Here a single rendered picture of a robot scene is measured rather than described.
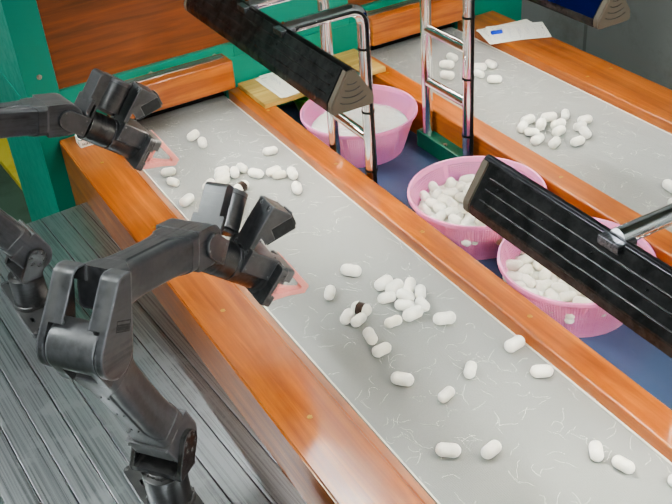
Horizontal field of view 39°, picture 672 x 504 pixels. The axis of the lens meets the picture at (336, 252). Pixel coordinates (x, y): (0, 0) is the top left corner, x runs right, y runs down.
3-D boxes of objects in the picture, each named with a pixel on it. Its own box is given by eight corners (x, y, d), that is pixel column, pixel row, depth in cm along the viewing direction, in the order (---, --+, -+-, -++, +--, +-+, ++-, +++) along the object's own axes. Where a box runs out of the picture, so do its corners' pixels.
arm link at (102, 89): (118, 76, 177) (63, 52, 169) (140, 90, 172) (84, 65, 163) (91, 133, 179) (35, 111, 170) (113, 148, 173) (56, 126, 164)
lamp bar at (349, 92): (332, 117, 154) (329, 75, 150) (184, 10, 200) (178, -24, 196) (375, 103, 157) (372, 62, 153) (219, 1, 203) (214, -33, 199)
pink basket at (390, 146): (402, 180, 208) (401, 141, 203) (287, 169, 216) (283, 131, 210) (430, 124, 229) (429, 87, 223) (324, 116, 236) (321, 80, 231)
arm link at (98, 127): (116, 111, 177) (83, 97, 173) (128, 119, 173) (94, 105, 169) (100, 144, 178) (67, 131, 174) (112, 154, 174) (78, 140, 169)
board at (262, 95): (265, 109, 221) (264, 104, 221) (237, 87, 232) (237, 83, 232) (386, 71, 234) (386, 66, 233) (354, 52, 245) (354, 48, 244)
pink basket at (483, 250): (499, 286, 174) (501, 243, 169) (381, 242, 189) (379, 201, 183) (569, 219, 191) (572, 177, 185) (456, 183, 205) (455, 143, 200)
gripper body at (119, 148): (140, 122, 183) (106, 108, 178) (159, 142, 176) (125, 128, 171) (124, 151, 184) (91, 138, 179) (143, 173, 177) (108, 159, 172)
